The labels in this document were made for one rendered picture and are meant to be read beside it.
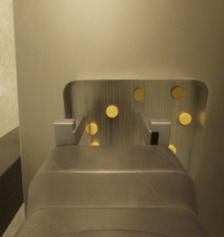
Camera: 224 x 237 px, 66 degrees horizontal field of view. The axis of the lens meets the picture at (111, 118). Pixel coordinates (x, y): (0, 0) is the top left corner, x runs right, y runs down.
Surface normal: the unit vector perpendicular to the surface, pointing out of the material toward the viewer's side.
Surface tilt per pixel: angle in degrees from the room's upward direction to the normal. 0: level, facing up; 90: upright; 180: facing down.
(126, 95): 0
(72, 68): 0
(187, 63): 0
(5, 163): 90
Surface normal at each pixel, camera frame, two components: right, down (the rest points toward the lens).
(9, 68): 0.00, 0.30
